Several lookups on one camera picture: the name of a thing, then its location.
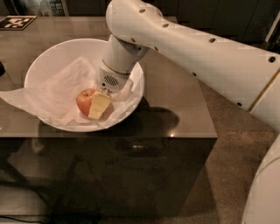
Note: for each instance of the yellow white gripper finger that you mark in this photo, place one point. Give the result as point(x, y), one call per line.
point(99, 104)

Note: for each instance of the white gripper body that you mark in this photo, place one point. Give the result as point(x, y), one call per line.
point(112, 79)

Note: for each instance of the red apple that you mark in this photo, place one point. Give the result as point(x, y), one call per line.
point(84, 100)

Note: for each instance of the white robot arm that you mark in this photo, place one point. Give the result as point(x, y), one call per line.
point(245, 75)

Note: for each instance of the white bowl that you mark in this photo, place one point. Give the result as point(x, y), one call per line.
point(61, 55)

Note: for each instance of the white crumpled paper sheet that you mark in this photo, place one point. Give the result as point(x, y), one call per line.
point(54, 100)

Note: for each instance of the dark table cabinet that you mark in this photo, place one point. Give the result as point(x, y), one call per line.
point(145, 166)

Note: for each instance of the black object at left edge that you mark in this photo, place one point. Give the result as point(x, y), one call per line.
point(2, 69)

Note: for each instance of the black white marker tag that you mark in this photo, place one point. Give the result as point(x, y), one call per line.
point(15, 23)

